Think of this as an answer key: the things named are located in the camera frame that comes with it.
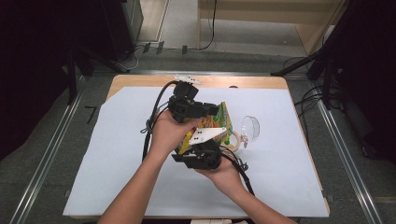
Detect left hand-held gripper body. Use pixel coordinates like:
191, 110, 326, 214
167, 74, 204, 124

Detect black hanging cable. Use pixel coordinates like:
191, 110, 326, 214
199, 0, 218, 51

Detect person's left hand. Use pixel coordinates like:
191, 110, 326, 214
148, 110, 202, 160

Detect yellow sauce pouch green cap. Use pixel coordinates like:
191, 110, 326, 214
178, 102, 233, 155

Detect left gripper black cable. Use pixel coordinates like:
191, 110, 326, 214
139, 79, 181, 162

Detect dark curtain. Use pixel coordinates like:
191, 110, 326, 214
0, 0, 104, 162
323, 0, 396, 162

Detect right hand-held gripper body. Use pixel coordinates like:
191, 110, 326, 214
183, 126, 228, 171

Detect white table mat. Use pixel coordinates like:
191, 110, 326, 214
62, 86, 331, 218

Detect black floor cable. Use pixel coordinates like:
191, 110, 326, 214
292, 84, 334, 115

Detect light wooden shelf unit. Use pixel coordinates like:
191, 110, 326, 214
196, 0, 347, 56

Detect white floor cable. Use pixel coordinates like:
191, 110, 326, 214
120, 46, 140, 72

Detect metal floor rail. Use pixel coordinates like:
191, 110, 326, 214
92, 69, 312, 77
311, 81, 385, 224
8, 90, 87, 224

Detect black cabinet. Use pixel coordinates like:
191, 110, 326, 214
99, 0, 145, 63

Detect clear glass jar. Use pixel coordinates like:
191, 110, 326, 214
222, 115, 261, 153

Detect black metal stand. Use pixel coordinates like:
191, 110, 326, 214
270, 0, 359, 110
64, 43, 130, 105

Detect person's right hand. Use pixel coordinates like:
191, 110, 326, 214
195, 155, 247, 195

